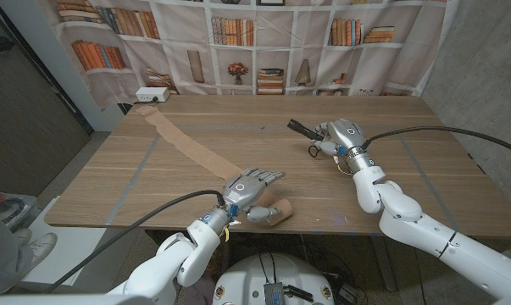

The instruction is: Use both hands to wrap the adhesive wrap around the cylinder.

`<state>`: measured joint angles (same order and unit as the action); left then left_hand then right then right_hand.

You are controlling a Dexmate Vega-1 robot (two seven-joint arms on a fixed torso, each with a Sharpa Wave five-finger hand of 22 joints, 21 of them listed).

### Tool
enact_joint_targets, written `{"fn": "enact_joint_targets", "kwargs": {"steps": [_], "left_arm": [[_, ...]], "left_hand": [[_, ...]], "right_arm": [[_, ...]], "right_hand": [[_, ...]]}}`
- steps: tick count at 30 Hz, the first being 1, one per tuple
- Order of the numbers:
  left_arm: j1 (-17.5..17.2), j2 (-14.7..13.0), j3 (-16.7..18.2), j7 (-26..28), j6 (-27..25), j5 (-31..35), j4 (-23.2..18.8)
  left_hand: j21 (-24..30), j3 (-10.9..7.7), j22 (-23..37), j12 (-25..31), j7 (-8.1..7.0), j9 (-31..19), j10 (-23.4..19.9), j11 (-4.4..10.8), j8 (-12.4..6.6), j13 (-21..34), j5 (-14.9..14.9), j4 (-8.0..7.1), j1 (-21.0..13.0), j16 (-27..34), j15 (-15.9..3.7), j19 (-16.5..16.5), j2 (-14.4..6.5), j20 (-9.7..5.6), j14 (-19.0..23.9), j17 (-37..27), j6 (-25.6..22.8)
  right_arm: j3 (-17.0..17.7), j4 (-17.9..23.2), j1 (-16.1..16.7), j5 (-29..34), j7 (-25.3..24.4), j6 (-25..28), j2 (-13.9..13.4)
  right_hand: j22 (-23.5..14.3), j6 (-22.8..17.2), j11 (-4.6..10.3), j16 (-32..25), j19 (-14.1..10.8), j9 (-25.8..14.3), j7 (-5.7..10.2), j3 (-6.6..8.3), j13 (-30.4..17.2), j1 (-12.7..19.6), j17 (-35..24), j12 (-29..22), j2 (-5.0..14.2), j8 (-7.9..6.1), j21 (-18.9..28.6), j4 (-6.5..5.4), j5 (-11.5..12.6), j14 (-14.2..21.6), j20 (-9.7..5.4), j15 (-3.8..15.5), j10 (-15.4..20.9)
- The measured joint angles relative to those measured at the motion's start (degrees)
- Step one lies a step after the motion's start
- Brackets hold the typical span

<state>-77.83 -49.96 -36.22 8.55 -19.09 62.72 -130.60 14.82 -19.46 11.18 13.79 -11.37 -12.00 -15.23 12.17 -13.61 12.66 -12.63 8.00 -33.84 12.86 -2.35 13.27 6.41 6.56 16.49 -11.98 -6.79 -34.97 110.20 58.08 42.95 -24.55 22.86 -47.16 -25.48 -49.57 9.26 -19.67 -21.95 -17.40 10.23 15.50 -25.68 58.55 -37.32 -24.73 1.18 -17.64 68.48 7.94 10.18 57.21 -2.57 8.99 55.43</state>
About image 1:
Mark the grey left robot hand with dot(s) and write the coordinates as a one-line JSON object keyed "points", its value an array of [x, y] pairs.
{"points": [[242, 192]]}

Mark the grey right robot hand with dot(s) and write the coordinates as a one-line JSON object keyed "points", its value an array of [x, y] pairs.
{"points": [[344, 135]]}

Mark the tan adhesive wrap roll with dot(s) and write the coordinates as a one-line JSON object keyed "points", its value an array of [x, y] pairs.
{"points": [[187, 146]]}

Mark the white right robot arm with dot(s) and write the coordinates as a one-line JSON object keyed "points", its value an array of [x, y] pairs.
{"points": [[450, 250]]}

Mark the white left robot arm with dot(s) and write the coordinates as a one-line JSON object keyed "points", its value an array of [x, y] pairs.
{"points": [[174, 262]]}

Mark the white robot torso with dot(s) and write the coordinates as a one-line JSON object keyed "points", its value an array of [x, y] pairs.
{"points": [[289, 271]]}

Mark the grey finned device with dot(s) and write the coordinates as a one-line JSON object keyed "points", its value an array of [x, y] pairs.
{"points": [[274, 294]]}

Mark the printed bookshelf backdrop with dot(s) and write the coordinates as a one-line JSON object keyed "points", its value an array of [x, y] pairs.
{"points": [[306, 34]]}

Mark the white power strip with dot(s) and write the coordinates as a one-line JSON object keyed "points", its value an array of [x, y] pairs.
{"points": [[152, 94]]}

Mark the grey table leg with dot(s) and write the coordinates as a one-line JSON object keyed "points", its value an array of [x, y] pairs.
{"points": [[384, 267]]}

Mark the white shoe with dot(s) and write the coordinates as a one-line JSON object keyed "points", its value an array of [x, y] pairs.
{"points": [[41, 247]]}

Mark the dark wooden door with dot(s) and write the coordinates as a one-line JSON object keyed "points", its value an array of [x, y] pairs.
{"points": [[26, 118]]}

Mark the person in grey trousers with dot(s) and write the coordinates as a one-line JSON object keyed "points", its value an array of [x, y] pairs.
{"points": [[1, 254]]}

